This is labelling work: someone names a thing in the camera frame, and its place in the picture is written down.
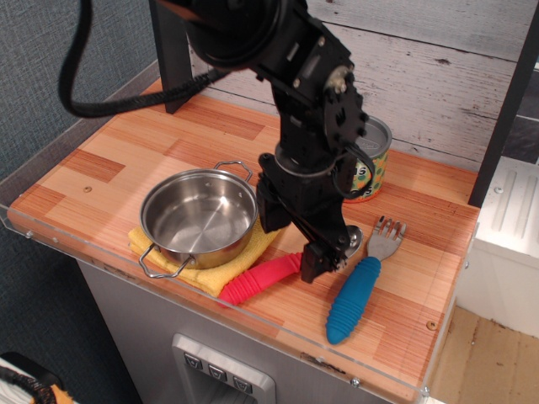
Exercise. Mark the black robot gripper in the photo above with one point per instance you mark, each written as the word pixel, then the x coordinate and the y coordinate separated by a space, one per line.
pixel 313 205

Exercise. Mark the peas and carrots can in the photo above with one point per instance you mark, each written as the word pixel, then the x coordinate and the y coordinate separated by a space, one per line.
pixel 375 143

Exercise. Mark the stainless steel pot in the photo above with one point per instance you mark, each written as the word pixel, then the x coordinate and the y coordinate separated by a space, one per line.
pixel 201 218

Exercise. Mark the dark left vertical post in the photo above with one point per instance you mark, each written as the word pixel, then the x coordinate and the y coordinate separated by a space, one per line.
pixel 172 47

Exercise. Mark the orange object bottom left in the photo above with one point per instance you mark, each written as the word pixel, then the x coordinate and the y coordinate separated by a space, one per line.
pixel 61 396

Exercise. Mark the red handled metal spoon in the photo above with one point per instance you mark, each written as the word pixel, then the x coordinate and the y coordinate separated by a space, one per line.
pixel 259 278

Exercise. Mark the white cabinet at right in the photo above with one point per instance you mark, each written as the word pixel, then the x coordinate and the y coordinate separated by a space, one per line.
pixel 499 280

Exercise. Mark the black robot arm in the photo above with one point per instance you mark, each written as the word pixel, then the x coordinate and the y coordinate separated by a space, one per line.
pixel 310 73

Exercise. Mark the grey toy fridge dispenser panel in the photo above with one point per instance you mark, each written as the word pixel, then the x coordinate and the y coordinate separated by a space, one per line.
pixel 209 376

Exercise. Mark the yellow folded cloth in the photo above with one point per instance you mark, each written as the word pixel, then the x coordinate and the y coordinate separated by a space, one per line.
pixel 211 280

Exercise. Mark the blue handled metal fork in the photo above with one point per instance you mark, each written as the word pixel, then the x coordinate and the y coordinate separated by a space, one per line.
pixel 350 303

